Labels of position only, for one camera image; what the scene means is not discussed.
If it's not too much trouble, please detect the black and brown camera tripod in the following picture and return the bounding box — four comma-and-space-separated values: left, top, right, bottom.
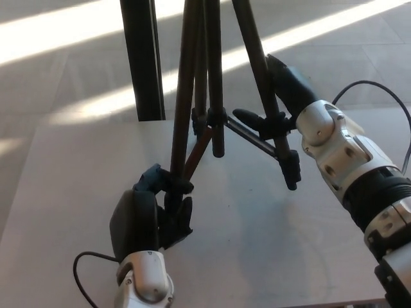
170, 0, 303, 194

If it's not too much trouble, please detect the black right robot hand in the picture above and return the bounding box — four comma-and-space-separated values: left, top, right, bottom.
232, 54, 319, 141

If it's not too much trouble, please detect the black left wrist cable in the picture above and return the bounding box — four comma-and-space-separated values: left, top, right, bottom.
73, 251, 121, 308

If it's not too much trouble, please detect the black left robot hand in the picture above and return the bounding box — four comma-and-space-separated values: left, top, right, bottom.
109, 163, 195, 261

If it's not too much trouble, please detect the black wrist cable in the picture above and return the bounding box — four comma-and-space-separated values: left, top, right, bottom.
73, 251, 121, 308
331, 80, 411, 176

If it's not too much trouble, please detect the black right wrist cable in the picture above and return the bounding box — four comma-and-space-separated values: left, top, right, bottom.
331, 80, 411, 176

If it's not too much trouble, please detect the black vertical post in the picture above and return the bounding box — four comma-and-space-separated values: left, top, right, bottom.
119, 0, 166, 123

